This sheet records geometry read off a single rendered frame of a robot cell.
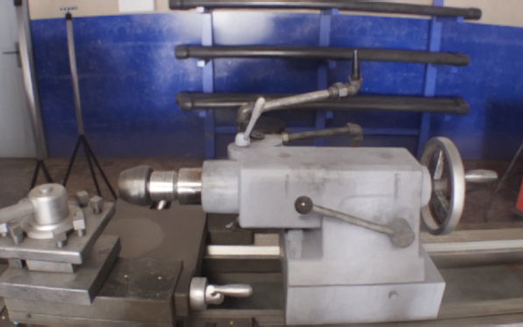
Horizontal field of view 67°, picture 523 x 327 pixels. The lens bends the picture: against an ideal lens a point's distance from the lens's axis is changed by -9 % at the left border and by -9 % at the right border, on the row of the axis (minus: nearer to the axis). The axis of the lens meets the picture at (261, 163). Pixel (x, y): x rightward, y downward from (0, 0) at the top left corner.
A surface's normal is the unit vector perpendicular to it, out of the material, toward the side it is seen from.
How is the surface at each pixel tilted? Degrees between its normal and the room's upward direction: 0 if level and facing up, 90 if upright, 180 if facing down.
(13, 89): 90
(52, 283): 0
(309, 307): 90
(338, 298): 90
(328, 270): 62
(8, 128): 90
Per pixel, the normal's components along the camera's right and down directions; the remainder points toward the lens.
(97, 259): 0.01, -0.93
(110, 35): 0.01, 0.37
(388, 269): 0.02, -0.11
